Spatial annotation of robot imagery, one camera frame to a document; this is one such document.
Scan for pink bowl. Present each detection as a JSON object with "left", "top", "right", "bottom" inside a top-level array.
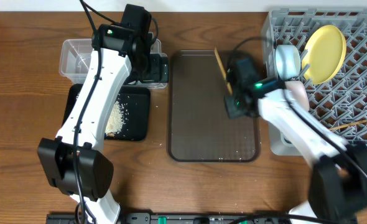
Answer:
[{"left": 285, "top": 81, "right": 310, "bottom": 111}]

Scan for light blue bowl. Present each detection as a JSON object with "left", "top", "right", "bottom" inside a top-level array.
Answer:
[{"left": 275, "top": 45, "right": 301, "bottom": 80}]

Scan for yellow plate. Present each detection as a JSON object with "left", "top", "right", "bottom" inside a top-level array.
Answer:
[{"left": 302, "top": 25, "right": 346, "bottom": 85}]

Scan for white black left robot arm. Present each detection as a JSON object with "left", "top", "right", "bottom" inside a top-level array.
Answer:
[{"left": 37, "top": 24, "right": 168, "bottom": 223}]

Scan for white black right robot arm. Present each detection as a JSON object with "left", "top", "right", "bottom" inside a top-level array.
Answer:
[{"left": 224, "top": 78, "right": 367, "bottom": 223}]

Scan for grey dishwasher rack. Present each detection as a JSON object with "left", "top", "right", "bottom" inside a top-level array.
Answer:
[{"left": 261, "top": 8, "right": 367, "bottom": 144}]

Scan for dark brown serving tray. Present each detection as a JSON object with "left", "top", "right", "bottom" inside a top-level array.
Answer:
[{"left": 167, "top": 50, "right": 261, "bottom": 162}]

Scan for black plastic tray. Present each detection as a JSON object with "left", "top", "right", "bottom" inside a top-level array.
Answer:
[{"left": 62, "top": 83, "right": 151, "bottom": 142}]

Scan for rice and nut scraps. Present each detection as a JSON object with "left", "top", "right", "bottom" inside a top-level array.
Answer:
[{"left": 105, "top": 101, "right": 129, "bottom": 137}]

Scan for clear plastic bin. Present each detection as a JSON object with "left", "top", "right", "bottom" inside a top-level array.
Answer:
[{"left": 59, "top": 39, "right": 167, "bottom": 89}]

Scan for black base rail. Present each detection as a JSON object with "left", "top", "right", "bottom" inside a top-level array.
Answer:
[{"left": 45, "top": 213, "right": 359, "bottom": 224}]

